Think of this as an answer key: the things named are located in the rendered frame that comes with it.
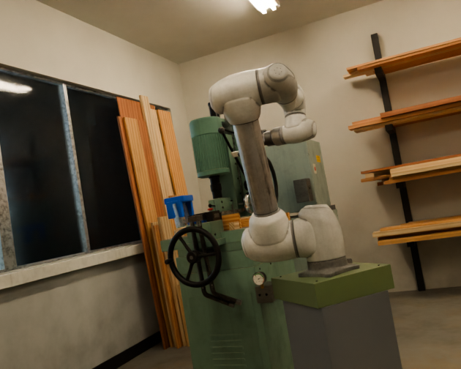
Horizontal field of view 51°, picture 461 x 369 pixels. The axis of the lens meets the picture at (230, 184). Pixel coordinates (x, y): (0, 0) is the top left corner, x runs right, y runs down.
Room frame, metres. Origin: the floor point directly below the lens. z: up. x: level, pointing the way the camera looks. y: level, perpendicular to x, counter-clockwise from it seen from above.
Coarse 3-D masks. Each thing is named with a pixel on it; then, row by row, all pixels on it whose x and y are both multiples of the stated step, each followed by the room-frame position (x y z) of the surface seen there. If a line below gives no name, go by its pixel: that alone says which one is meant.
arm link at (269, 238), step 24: (240, 72) 1.72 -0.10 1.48; (216, 96) 1.72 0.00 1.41; (240, 96) 1.70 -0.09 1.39; (240, 120) 1.73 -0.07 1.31; (240, 144) 1.79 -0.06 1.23; (264, 168) 1.82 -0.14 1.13; (264, 192) 1.84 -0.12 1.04; (264, 216) 1.87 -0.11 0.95; (264, 240) 1.88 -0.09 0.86; (288, 240) 1.87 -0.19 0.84
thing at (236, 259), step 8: (224, 256) 2.40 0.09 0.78; (232, 256) 2.38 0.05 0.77; (240, 256) 2.36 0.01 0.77; (176, 264) 2.52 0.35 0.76; (184, 264) 2.50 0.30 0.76; (224, 264) 2.40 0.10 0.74; (232, 264) 2.38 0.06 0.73; (240, 264) 2.36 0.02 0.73; (248, 264) 2.35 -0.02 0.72; (256, 264) 2.36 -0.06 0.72; (184, 272) 2.50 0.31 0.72; (192, 272) 2.48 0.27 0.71
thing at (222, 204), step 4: (212, 200) 2.54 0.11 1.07; (216, 200) 2.53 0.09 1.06; (220, 200) 2.53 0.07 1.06; (224, 200) 2.57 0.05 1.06; (228, 200) 2.61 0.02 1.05; (212, 204) 2.54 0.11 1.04; (216, 204) 2.53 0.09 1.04; (220, 204) 2.52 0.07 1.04; (224, 204) 2.56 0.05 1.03; (228, 204) 2.61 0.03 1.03; (216, 208) 2.53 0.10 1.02; (220, 208) 2.52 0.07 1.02; (224, 208) 2.55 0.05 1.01; (228, 208) 2.60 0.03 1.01
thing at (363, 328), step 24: (288, 312) 1.97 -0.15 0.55; (312, 312) 1.79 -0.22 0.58; (336, 312) 1.75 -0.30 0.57; (360, 312) 1.79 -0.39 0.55; (384, 312) 1.83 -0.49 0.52; (312, 336) 1.82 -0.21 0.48; (336, 336) 1.74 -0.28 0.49; (360, 336) 1.78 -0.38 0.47; (384, 336) 1.82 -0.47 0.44; (312, 360) 1.85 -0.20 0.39; (336, 360) 1.73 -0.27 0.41; (360, 360) 1.77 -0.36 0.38; (384, 360) 1.81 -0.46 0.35
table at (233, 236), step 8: (224, 232) 2.39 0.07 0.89; (232, 232) 2.37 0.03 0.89; (240, 232) 2.35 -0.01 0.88; (168, 240) 2.53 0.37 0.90; (184, 240) 2.49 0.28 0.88; (224, 240) 2.37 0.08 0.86; (232, 240) 2.37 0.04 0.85; (240, 240) 2.36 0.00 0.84; (176, 248) 2.52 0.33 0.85; (184, 248) 2.49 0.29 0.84; (192, 248) 2.36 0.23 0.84
